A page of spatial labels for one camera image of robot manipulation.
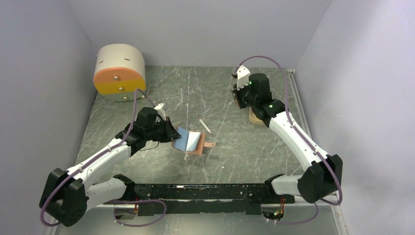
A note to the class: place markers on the pink leather card holder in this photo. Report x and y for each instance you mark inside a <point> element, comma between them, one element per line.
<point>191,142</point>

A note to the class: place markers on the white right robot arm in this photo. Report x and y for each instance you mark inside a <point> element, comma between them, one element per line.
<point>277,117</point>

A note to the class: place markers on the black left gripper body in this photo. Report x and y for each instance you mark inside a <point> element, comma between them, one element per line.
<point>159,132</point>

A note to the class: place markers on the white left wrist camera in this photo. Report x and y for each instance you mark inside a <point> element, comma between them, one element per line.
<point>161,108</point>

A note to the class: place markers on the round beige drawer box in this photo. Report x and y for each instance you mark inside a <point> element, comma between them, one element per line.
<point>119,71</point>

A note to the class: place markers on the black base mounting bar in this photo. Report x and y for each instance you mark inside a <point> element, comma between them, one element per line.
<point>206,198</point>

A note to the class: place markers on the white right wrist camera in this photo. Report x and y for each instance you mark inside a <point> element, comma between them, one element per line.
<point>242,76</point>

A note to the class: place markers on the white pen with red cap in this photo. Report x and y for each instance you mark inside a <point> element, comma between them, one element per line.
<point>204,125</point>

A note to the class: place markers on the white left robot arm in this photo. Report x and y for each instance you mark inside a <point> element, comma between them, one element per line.
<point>69,194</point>

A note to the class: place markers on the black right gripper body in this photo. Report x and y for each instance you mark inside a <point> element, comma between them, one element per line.
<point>246,99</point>

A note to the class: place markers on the beige oval tray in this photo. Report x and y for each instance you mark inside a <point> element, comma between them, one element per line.
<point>254,119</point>

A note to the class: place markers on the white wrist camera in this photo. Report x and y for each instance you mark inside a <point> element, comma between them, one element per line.
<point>161,108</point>
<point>242,76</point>

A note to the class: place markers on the aluminium frame rail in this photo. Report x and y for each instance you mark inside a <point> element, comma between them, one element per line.
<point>301,107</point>

